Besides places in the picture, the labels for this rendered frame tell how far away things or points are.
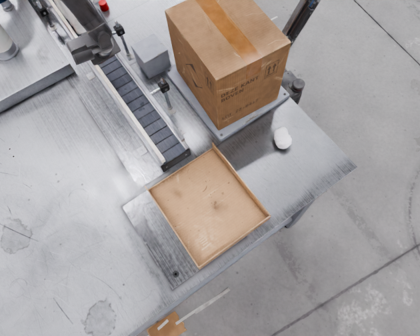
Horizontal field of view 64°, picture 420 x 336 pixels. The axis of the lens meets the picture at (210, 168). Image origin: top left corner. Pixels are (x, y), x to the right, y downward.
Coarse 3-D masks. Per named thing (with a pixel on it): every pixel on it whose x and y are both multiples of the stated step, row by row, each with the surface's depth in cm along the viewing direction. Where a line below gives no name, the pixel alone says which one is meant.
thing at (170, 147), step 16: (112, 64) 121; (112, 80) 118; (128, 80) 118; (128, 96) 115; (144, 96) 115; (144, 112) 112; (144, 128) 110; (160, 128) 110; (160, 144) 108; (176, 144) 107
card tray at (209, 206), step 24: (192, 168) 109; (216, 168) 108; (168, 192) 106; (192, 192) 106; (216, 192) 105; (240, 192) 105; (168, 216) 103; (192, 216) 103; (216, 216) 102; (240, 216) 102; (264, 216) 102; (192, 240) 100; (216, 240) 99
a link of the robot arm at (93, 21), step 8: (64, 0) 78; (72, 0) 79; (80, 0) 80; (88, 0) 82; (72, 8) 81; (80, 8) 82; (88, 8) 83; (96, 8) 87; (80, 16) 84; (88, 16) 85; (96, 16) 86; (88, 24) 87; (96, 24) 88; (104, 24) 89; (88, 32) 89; (96, 32) 90; (112, 32) 93; (96, 40) 92
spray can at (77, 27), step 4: (60, 0) 113; (64, 8) 116; (68, 12) 117; (68, 16) 119; (72, 16) 119; (72, 20) 120; (76, 20) 121; (72, 24) 123; (76, 24) 122; (80, 24) 123; (76, 28) 124; (80, 28) 124; (76, 32) 127; (80, 32) 126; (84, 32) 126
